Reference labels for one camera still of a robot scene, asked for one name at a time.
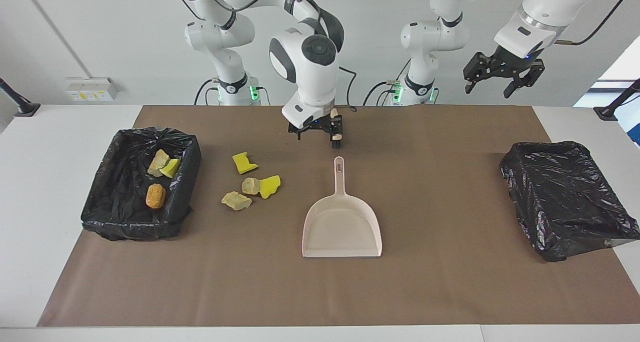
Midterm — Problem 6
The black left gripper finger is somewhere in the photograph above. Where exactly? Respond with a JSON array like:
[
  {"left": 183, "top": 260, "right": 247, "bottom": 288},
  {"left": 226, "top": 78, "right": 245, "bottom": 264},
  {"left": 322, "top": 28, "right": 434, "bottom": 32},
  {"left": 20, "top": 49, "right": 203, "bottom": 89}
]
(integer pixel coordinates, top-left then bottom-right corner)
[
  {"left": 462, "top": 53, "right": 499, "bottom": 95},
  {"left": 502, "top": 60, "right": 546, "bottom": 100}
]

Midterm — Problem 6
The beige hand brush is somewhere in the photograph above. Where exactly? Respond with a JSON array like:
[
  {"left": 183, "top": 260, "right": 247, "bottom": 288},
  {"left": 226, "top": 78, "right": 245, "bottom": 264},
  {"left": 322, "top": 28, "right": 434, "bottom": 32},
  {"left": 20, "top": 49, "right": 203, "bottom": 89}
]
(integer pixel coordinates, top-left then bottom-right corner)
[{"left": 330, "top": 108, "right": 346, "bottom": 150}]

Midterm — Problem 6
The notched yellow sponge piece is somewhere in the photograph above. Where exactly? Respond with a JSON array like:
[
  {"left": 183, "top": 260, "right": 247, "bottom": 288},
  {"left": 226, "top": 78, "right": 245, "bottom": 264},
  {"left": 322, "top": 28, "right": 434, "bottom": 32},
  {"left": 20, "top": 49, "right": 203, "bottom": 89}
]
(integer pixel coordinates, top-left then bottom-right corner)
[{"left": 232, "top": 152, "right": 259, "bottom": 175}]

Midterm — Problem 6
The long beige sponge chunk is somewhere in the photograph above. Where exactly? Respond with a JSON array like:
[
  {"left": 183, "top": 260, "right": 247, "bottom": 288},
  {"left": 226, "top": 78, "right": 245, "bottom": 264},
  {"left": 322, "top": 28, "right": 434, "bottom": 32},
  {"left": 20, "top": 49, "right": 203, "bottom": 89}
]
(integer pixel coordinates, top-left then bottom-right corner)
[{"left": 221, "top": 192, "right": 253, "bottom": 211}]

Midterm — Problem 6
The pale pink dustpan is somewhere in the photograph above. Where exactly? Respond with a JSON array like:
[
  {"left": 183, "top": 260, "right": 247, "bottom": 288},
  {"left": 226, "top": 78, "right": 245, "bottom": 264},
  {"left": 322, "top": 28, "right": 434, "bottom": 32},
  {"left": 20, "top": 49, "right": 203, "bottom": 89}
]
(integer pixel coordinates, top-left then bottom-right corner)
[{"left": 301, "top": 156, "right": 383, "bottom": 258}]

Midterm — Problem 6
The yellow green-backed sponge piece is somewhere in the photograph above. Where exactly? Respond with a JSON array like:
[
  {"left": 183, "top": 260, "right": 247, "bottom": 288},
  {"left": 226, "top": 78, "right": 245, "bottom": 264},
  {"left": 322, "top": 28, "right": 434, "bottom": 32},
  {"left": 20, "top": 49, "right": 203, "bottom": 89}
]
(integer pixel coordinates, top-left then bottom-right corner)
[{"left": 159, "top": 158, "right": 182, "bottom": 178}]

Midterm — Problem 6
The orange-brown sponge lump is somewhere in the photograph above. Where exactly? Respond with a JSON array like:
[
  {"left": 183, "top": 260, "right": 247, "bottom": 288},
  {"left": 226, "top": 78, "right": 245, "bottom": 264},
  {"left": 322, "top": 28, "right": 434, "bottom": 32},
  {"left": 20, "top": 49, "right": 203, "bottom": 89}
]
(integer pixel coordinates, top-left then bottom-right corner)
[{"left": 145, "top": 183, "right": 167, "bottom": 210}]

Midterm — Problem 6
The bin with black bag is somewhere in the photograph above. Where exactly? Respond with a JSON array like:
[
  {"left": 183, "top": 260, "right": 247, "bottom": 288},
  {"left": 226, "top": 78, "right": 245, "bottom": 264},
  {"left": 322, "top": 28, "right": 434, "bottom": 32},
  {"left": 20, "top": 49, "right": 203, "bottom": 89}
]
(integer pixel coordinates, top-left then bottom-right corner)
[
  {"left": 80, "top": 127, "right": 203, "bottom": 241},
  {"left": 500, "top": 141, "right": 640, "bottom": 262}
]

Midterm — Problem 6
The blue panel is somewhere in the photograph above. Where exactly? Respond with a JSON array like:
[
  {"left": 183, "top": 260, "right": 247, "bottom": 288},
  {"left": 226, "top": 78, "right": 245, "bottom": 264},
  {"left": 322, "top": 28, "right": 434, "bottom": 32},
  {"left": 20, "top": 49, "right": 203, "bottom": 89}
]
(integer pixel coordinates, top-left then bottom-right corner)
[{"left": 617, "top": 109, "right": 640, "bottom": 147}]

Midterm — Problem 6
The brown table mat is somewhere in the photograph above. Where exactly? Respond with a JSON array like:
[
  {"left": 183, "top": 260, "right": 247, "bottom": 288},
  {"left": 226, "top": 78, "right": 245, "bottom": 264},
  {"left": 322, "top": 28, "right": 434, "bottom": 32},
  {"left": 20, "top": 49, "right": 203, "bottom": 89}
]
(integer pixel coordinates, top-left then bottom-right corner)
[{"left": 36, "top": 105, "right": 640, "bottom": 327}]

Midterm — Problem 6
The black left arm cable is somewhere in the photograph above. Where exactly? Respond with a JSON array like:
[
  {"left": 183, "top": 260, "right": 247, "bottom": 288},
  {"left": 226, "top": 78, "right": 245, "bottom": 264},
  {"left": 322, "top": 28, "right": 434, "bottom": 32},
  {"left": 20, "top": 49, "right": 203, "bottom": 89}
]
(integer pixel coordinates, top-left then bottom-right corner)
[{"left": 460, "top": 0, "right": 631, "bottom": 46}]

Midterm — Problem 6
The black base cable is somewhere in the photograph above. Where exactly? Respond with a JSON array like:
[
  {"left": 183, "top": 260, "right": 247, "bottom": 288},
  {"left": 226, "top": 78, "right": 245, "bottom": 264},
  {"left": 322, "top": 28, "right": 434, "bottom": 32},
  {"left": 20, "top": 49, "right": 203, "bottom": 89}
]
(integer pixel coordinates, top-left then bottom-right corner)
[
  {"left": 194, "top": 79, "right": 221, "bottom": 106},
  {"left": 363, "top": 79, "right": 403, "bottom": 106}
]

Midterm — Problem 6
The white wall socket box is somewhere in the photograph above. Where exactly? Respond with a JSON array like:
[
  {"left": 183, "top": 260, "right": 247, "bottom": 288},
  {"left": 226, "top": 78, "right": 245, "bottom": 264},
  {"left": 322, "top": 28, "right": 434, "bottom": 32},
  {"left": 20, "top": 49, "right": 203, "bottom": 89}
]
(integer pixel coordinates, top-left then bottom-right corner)
[{"left": 66, "top": 77, "right": 118, "bottom": 102}]

